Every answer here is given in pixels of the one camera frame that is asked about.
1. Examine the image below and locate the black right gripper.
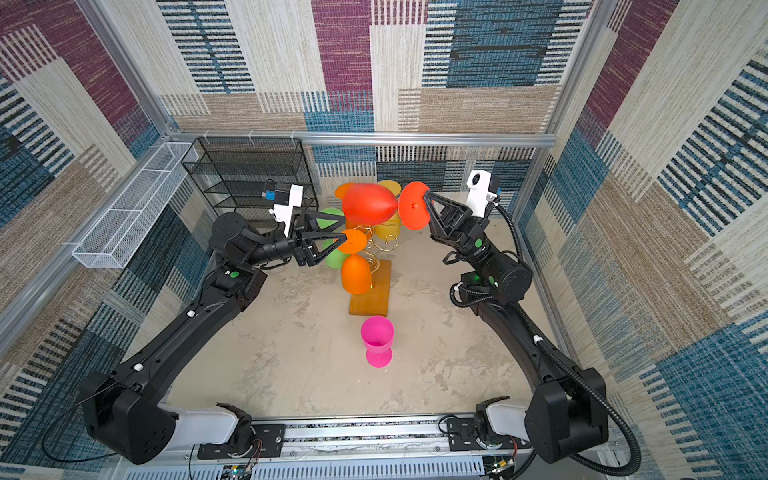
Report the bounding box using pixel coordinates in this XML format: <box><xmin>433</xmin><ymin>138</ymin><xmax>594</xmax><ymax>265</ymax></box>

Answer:
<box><xmin>421</xmin><ymin>192</ymin><xmax>500</xmax><ymax>275</ymax></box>

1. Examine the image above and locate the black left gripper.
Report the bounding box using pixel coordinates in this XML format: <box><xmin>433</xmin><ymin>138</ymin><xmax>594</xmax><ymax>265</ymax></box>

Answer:
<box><xmin>244</xmin><ymin>213</ymin><xmax>343</xmax><ymax>274</ymax></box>

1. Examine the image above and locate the yellow wine glass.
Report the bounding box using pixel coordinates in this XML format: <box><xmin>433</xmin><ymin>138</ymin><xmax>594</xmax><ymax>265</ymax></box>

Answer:
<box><xmin>374</xmin><ymin>180</ymin><xmax>402</xmax><ymax>242</ymax></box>

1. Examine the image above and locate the red wine glass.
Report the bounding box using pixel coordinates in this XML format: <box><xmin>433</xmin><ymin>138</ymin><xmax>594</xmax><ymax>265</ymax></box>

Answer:
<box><xmin>342</xmin><ymin>181</ymin><xmax>430</xmax><ymax>230</ymax></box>

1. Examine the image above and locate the pink wine glass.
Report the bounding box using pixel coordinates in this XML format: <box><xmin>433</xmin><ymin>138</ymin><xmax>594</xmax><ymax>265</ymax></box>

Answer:
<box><xmin>360</xmin><ymin>316</ymin><xmax>395</xmax><ymax>368</ymax></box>

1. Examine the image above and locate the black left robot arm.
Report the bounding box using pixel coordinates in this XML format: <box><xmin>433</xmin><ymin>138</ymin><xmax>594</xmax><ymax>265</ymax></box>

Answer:
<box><xmin>79</xmin><ymin>208</ymin><xmax>346</xmax><ymax>465</ymax></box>

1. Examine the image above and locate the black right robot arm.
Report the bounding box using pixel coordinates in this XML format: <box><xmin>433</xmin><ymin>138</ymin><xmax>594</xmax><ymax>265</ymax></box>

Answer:
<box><xmin>423</xmin><ymin>191</ymin><xmax>642</xmax><ymax>477</ymax></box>

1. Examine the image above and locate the green wine glass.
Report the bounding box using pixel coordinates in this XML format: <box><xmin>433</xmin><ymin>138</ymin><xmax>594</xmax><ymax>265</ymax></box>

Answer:
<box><xmin>314</xmin><ymin>206</ymin><xmax>352</xmax><ymax>269</ymax></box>

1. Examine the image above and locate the back orange wine glass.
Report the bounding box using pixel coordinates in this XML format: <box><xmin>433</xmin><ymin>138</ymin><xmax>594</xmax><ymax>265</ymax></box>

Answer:
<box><xmin>334</xmin><ymin>183</ymin><xmax>354</xmax><ymax>200</ymax></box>

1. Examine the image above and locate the orange wine glass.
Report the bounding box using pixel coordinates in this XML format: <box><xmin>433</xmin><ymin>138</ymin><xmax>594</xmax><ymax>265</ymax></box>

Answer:
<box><xmin>334</xmin><ymin>183</ymin><xmax>354</xmax><ymax>200</ymax></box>
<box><xmin>337</xmin><ymin>229</ymin><xmax>372</xmax><ymax>295</ymax></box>

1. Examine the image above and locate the front orange wine glass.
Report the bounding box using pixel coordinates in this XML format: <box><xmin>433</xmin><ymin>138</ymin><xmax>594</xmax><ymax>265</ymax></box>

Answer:
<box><xmin>337</xmin><ymin>229</ymin><xmax>372</xmax><ymax>295</ymax></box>

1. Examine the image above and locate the orange wooden rack base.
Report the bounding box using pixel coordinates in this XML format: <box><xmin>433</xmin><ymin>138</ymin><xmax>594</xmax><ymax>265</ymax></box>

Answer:
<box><xmin>348</xmin><ymin>260</ymin><xmax>392</xmax><ymax>317</ymax></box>

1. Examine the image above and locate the black mesh shelf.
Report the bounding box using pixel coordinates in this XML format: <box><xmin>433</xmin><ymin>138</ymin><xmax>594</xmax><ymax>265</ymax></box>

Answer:
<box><xmin>181</xmin><ymin>137</ymin><xmax>319</xmax><ymax>230</ymax></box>

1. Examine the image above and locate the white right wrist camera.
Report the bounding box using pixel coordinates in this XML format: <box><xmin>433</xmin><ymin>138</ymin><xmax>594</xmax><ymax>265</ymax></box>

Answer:
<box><xmin>466</xmin><ymin>170</ymin><xmax>500</xmax><ymax>218</ymax></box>

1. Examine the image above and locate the gold wire glass rack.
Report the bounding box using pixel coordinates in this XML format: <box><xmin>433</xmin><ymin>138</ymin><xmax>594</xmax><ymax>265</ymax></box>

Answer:
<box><xmin>356</xmin><ymin>225</ymin><xmax>400</xmax><ymax>273</ymax></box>

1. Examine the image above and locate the white mesh wall basket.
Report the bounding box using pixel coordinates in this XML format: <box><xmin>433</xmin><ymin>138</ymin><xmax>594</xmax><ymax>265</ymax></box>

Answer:
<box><xmin>72</xmin><ymin>142</ymin><xmax>191</xmax><ymax>269</ymax></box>

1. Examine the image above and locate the aluminium front rail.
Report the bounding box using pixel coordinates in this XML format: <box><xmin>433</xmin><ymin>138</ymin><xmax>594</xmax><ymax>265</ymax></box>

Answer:
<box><xmin>99</xmin><ymin>415</ymin><xmax>599</xmax><ymax>479</ymax></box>

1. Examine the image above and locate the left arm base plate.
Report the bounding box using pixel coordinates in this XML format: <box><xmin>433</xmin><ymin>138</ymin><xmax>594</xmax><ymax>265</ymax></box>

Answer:
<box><xmin>196</xmin><ymin>423</ymin><xmax>286</xmax><ymax>460</ymax></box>

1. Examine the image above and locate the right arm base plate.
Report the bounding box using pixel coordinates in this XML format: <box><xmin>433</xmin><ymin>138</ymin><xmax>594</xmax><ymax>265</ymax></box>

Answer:
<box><xmin>437</xmin><ymin>415</ymin><xmax>531</xmax><ymax>451</ymax></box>

